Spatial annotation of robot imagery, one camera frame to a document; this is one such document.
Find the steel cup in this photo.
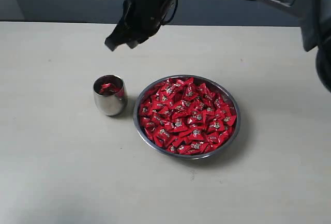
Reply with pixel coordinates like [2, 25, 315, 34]
[93, 74, 128, 116]

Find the round stainless steel bowl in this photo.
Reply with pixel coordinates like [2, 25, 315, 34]
[133, 73, 242, 160]

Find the red wrapped candy pile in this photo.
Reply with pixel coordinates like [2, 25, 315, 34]
[138, 77, 237, 155]

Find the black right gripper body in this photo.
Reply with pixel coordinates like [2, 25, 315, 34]
[116, 0, 170, 43]

